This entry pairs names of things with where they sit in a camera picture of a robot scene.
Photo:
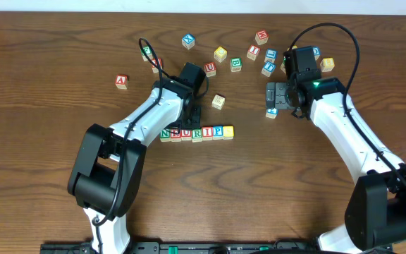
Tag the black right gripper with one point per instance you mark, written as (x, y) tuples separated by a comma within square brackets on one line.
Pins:
[(278, 95)]

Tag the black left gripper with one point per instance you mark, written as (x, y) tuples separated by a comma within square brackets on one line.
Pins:
[(192, 120)]

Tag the green R wooden block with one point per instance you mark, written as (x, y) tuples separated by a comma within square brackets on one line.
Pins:
[(197, 135)]

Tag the red u block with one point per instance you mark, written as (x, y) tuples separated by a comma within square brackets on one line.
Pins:
[(210, 69), (186, 135)]

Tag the red i block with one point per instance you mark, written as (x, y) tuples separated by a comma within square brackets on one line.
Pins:
[(253, 52), (207, 133)]

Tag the red E wooden block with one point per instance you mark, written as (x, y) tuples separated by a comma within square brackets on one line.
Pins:
[(176, 136)]

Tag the blue P wooden block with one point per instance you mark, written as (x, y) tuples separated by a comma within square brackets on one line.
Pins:
[(217, 132)]

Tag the green N wooden block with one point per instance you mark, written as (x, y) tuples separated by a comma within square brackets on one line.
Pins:
[(165, 135)]

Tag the yellow S wooden block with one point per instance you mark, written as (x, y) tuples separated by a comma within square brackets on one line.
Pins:
[(228, 132)]

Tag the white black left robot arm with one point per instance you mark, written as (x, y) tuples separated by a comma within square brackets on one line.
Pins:
[(106, 175)]

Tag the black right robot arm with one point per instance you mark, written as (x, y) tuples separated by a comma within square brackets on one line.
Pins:
[(376, 213)]

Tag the blue 2 wooden block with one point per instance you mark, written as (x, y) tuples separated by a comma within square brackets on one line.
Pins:
[(271, 113)]

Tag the green Z wooden block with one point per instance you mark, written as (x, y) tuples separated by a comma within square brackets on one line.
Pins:
[(283, 68)]

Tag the blue T wooden block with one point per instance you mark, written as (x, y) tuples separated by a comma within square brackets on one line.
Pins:
[(268, 68)]

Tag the plain wood top block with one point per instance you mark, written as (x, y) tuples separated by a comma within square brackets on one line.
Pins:
[(218, 102)]

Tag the blue L wooden block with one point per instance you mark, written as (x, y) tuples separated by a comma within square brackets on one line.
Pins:
[(270, 55)]

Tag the yellow block near D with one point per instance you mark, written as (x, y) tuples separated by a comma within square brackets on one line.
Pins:
[(293, 47)]

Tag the green B wooden block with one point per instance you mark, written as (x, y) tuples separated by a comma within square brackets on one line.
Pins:
[(235, 64)]

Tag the yellow 8 wooden block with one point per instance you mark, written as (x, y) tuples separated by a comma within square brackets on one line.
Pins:
[(327, 64)]

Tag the blue D block upper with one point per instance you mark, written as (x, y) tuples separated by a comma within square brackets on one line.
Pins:
[(316, 52)]

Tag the red H wooden block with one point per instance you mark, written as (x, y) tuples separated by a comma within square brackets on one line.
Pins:
[(261, 37)]

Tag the yellow block upper middle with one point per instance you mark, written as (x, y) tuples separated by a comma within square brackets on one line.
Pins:
[(220, 54)]

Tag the blue X wooden block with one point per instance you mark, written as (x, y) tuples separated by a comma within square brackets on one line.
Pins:
[(188, 41)]

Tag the red A wooden block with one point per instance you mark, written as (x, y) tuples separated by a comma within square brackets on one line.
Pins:
[(122, 82)]

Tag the green F wooden block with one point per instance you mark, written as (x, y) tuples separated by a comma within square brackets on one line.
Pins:
[(146, 53)]

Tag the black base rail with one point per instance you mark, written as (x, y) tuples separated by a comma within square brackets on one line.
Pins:
[(286, 246)]

